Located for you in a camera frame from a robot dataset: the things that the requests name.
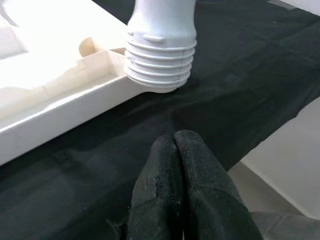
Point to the black tablecloth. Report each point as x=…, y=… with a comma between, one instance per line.
x=237, y=62

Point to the white plastic table leg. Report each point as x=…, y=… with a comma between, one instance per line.
x=160, y=50

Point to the white plastic table top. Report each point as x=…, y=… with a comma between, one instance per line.
x=50, y=75

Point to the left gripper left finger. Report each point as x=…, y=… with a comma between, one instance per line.
x=157, y=200

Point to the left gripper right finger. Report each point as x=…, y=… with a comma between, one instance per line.
x=212, y=205

